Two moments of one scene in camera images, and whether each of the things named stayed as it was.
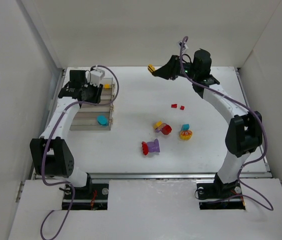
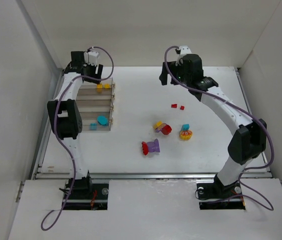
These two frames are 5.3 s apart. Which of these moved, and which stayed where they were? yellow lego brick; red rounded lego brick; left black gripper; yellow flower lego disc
Moved: left black gripper
Stayed: red rounded lego brick; yellow lego brick; yellow flower lego disc
